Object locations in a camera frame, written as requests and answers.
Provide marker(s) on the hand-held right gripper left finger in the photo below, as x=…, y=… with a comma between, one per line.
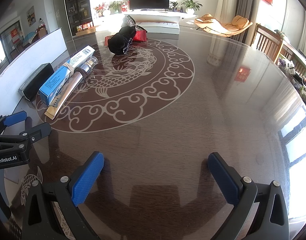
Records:
x=89, y=177

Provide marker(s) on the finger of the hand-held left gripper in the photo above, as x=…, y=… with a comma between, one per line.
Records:
x=38, y=130
x=15, y=118

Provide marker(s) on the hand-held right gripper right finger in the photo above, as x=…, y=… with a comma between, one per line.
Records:
x=223, y=180

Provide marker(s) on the black cardboard box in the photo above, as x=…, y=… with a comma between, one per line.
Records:
x=36, y=80

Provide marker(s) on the blue and white box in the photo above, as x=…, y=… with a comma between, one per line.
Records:
x=60, y=77

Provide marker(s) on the silver metal bottle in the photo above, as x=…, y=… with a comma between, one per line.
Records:
x=86, y=67

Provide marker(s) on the red packet with gold seal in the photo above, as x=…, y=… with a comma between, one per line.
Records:
x=107, y=40

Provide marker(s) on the black cloth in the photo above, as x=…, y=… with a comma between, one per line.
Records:
x=120, y=40

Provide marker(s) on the red snack packet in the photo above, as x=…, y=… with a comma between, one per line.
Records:
x=140, y=36

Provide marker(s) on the rhinestone hair clip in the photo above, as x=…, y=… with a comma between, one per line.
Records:
x=129, y=21

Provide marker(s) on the white board panel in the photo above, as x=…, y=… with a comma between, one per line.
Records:
x=43, y=47

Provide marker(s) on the red paper poster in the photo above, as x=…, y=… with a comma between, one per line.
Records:
x=15, y=35

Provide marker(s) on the plastic bottle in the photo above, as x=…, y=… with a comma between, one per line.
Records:
x=42, y=23

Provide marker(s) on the cardboard box with orange packs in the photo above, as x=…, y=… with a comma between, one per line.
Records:
x=85, y=28

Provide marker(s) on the dark display cabinet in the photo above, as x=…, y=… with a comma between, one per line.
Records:
x=76, y=5

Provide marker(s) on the pile of cluttered small items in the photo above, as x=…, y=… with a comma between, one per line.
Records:
x=301, y=77

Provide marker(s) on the red flower bouquet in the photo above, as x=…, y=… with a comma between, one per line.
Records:
x=100, y=8

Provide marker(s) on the bushy potted plant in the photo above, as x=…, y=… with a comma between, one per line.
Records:
x=115, y=7

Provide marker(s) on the wooden slatted chair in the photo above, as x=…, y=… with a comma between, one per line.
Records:
x=265, y=40

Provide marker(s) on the red decorative box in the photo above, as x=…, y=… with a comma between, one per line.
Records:
x=124, y=7

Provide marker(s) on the orange lounge chair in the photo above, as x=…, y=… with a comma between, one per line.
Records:
x=239, y=22

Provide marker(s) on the white flat box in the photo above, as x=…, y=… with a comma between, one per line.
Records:
x=163, y=26

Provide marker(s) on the white television console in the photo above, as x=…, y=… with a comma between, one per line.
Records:
x=153, y=13

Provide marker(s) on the grey curtain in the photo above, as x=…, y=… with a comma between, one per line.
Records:
x=244, y=7

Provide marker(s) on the large potted green plant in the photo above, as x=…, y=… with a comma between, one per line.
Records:
x=190, y=5

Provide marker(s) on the small potted green plant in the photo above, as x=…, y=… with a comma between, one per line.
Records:
x=174, y=6

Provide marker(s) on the framed wall painting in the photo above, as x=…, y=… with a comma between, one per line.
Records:
x=30, y=16

